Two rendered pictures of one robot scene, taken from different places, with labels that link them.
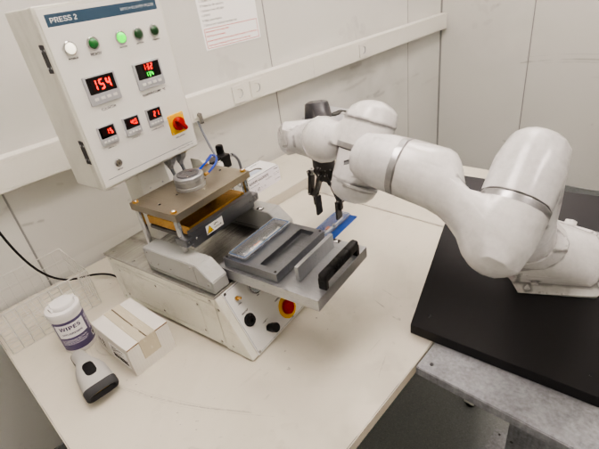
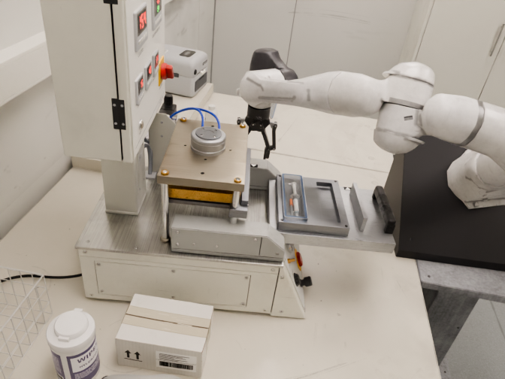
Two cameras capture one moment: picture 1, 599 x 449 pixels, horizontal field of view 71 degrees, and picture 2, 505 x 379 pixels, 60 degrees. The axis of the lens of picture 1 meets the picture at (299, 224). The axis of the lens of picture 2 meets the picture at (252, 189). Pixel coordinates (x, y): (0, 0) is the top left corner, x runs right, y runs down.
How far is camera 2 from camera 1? 0.84 m
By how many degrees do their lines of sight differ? 36
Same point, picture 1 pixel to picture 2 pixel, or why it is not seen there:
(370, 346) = (380, 276)
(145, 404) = not seen: outside the picture
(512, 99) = (281, 44)
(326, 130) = (378, 88)
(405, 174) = (490, 128)
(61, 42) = not seen: outside the picture
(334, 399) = (394, 325)
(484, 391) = (471, 284)
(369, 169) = (458, 125)
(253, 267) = (321, 225)
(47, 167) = not seen: outside the picture
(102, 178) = (133, 147)
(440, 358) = (430, 270)
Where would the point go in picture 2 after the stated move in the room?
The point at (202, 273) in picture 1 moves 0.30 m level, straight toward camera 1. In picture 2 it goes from (274, 241) to (407, 314)
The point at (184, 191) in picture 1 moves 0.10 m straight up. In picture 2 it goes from (213, 154) to (215, 113)
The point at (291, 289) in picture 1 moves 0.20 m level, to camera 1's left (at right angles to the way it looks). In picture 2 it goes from (364, 239) to (302, 273)
